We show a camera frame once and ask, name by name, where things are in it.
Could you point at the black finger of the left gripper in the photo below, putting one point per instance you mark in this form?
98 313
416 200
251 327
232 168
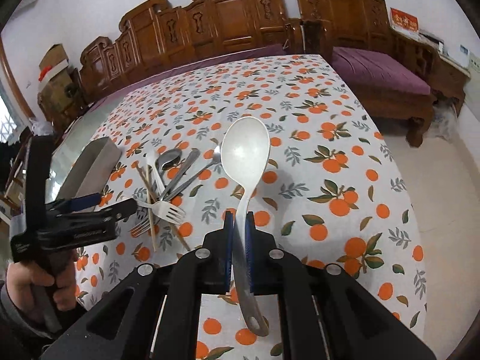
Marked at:
120 210

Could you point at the orange print tablecloth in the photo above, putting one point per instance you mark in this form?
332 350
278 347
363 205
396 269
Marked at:
331 191

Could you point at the carved wooden long sofa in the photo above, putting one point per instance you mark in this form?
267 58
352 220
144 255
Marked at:
156 37

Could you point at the brown wooden chopstick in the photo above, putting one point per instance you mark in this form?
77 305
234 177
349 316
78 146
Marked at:
153 197

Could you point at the red calendar sign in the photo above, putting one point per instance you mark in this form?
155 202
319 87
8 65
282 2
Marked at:
403 21

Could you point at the carved wooden armchair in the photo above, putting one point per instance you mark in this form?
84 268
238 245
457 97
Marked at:
364 24

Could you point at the window with grille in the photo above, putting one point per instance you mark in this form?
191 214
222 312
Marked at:
9 119

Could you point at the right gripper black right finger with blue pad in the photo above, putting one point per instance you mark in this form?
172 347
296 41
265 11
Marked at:
297 286

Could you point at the purple seat cushion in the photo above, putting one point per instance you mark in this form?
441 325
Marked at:
363 67

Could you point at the metal rectangular utensil tray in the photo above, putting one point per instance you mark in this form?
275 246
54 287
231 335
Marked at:
91 170

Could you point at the steel spoon centre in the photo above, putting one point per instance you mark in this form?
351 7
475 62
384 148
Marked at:
167 159

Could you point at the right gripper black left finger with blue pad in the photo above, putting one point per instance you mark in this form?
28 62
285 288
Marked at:
178 291

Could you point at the person's left hand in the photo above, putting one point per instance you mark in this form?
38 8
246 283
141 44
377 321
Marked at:
21 277

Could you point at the large white rice paddle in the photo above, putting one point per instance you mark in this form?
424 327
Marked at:
244 154

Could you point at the stacked cardboard boxes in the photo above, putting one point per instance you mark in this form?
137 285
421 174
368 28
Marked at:
59 94

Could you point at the steel spoon right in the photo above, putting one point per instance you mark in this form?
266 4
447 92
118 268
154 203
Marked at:
191 158

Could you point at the steel spoon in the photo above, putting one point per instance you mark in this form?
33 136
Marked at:
191 158
167 159

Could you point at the white plastic bag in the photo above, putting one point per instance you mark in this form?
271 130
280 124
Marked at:
41 127

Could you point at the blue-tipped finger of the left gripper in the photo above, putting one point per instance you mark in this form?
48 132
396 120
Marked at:
75 204

